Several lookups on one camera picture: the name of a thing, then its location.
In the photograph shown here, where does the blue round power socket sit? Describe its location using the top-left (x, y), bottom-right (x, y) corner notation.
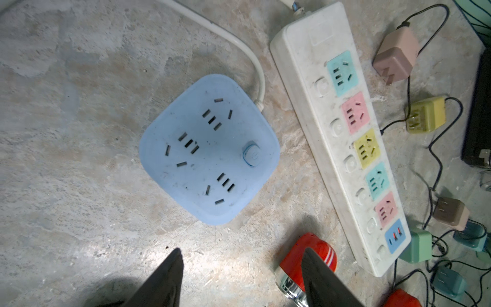
top-left (139, 74), bottom-right (280, 225)

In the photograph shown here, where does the pink end USB charger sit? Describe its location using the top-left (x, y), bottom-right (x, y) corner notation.
top-left (372, 23), bottom-right (419, 85)

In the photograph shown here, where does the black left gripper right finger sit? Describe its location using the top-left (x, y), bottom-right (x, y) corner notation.
top-left (301, 248), bottom-right (363, 307)

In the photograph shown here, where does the teal USB charger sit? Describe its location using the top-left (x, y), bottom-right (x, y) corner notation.
top-left (453, 220), bottom-right (488, 251)

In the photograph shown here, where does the yellow USB charger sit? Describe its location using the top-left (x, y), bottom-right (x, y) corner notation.
top-left (406, 97), bottom-right (446, 134)

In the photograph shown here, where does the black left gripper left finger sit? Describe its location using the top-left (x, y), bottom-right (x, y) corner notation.
top-left (122, 248), bottom-right (184, 307)

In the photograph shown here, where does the white long power strip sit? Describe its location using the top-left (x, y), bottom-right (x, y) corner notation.
top-left (270, 2), bottom-right (411, 277)

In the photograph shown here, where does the green charger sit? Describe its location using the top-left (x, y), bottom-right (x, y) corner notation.
top-left (398, 228), bottom-right (432, 264)

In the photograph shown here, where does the white blue socket cable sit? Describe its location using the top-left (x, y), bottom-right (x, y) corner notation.
top-left (157, 0), bottom-right (267, 112)

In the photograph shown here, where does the white power cable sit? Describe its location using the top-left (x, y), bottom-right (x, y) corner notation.
top-left (279, 0), bottom-right (306, 14)

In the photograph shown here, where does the black briefcase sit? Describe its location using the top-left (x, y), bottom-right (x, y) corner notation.
top-left (461, 47), bottom-right (490, 170)

